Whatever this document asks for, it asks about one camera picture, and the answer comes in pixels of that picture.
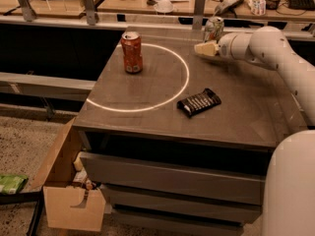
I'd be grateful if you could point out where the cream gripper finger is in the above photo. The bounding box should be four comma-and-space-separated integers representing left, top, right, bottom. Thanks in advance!
194, 41, 219, 57

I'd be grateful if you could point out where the green white 7up can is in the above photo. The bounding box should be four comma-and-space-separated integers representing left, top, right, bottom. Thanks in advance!
204, 17, 224, 42

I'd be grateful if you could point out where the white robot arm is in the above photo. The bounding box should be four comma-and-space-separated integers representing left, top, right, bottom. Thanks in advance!
194, 27, 315, 236

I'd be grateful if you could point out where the black chocolate rxbar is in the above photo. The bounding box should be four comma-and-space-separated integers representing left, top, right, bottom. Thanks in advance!
177, 88, 221, 117

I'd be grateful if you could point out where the orange soda can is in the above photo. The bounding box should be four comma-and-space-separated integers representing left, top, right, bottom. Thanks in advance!
120, 31, 143, 74

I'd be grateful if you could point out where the grey stapler device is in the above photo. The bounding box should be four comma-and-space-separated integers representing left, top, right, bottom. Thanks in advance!
215, 0, 244, 15

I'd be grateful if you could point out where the white bowl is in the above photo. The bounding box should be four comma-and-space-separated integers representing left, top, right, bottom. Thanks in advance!
154, 0, 173, 14

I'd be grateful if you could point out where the patterned paper cup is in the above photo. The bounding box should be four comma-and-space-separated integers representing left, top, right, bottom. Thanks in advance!
248, 0, 266, 16

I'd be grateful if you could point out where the black mesh cup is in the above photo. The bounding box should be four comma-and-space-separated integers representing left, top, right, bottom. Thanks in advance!
266, 0, 281, 10

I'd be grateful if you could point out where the grey drawer cabinet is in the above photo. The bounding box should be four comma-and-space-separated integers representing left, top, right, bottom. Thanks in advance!
74, 27, 314, 236

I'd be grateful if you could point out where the open cardboard box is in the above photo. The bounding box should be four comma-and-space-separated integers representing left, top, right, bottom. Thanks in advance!
31, 120, 105, 232

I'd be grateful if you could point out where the green snack bag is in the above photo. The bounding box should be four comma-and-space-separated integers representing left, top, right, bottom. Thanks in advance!
0, 174, 29, 195

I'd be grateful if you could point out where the metal bracket right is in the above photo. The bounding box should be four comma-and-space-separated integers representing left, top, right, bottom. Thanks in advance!
192, 0, 206, 30

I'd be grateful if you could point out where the metal bracket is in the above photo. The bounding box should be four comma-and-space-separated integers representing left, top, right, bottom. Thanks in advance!
192, 0, 206, 30
18, 0, 36, 22
83, 0, 98, 26

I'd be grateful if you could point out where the metal bracket middle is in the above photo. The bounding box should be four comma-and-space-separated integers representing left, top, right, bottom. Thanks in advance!
83, 0, 98, 26

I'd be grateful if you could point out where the metal bracket left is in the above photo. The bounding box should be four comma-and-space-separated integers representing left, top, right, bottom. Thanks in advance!
18, 0, 36, 22

